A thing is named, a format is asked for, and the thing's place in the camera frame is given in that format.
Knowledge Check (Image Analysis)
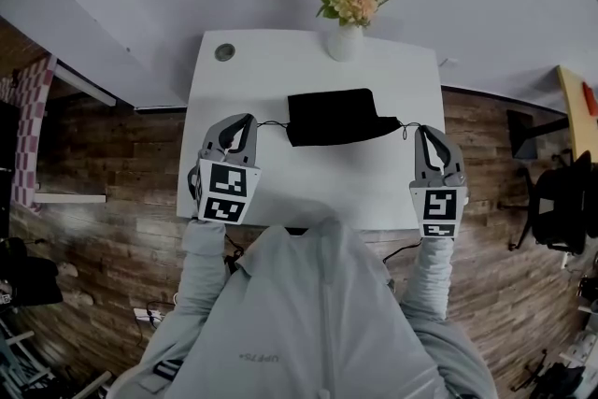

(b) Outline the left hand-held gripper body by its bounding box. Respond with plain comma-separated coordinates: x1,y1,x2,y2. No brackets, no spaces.
188,157,263,226

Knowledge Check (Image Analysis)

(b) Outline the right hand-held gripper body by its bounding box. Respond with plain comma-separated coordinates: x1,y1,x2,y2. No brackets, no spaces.
407,172,471,241

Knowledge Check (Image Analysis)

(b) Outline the black cloth drawstring bag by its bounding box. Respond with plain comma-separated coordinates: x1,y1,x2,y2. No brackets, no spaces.
255,87,424,149

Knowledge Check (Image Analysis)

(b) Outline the person's left forearm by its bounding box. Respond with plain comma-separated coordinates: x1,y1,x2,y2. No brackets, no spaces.
180,219,233,309

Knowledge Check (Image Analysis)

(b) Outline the person's right forearm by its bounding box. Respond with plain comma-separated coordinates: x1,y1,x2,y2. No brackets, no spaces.
401,236,455,321

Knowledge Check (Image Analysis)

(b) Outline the black desk base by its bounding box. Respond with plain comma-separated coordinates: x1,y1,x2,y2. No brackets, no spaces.
506,108,571,160

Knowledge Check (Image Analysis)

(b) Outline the yellow wooden desk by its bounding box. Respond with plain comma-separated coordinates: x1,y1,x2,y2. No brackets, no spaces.
556,64,598,163

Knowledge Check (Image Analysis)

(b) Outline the white power strip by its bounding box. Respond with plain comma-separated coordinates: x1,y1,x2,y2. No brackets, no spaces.
134,306,165,322

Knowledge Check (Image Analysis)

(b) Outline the white ribbed vase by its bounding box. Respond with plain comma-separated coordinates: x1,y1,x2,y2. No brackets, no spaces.
326,23,364,63

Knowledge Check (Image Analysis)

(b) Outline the person's grey jacket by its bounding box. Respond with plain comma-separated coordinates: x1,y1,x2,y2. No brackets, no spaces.
109,217,487,399

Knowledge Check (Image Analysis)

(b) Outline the red object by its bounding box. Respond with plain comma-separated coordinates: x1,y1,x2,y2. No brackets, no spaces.
581,81,598,118

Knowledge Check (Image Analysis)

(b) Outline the pink checkered chair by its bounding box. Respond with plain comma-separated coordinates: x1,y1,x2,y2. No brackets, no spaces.
0,55,118,214

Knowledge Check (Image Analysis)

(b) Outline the small black office chair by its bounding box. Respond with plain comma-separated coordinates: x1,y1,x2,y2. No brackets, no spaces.
511,348,585,393

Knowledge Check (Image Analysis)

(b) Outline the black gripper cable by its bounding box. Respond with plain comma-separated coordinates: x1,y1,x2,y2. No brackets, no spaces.
382,242,421,265

